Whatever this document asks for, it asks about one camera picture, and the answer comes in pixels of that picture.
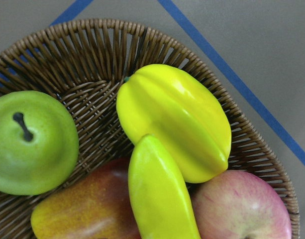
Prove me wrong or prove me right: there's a yellow green banana in basket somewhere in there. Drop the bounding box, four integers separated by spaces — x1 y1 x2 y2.
128 134 201 239

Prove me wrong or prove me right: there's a woven wicker basket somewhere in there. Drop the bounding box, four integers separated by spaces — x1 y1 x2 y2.
0 19 300 239

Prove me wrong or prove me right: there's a yellow starfruit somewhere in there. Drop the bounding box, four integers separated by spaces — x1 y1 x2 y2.
116 64 231 183

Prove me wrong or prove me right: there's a red yellow mango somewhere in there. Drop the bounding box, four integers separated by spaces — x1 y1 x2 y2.
31 158 140 239

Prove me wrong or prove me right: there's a pink apple upper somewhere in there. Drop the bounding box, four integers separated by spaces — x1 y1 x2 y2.
192 170 292 239

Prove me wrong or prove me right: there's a green apple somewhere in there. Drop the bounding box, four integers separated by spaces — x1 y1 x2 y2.
0 91 79 195

